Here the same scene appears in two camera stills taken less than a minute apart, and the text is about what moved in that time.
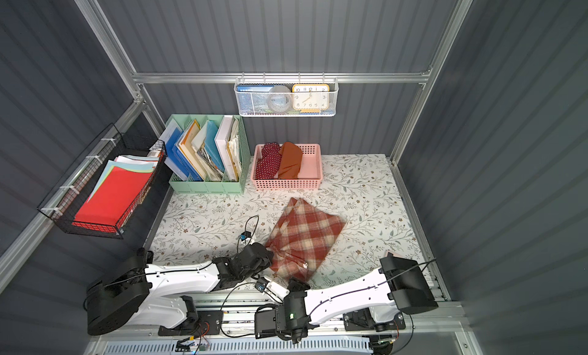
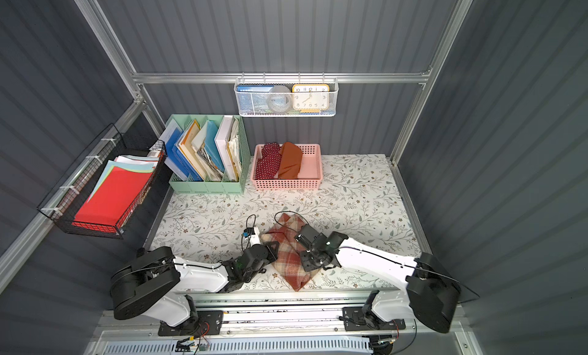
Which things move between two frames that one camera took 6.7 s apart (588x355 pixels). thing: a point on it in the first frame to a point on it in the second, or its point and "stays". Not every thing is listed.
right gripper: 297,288 to 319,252
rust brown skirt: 291,158 stays
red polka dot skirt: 270,157 stays
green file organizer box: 207,154 stays
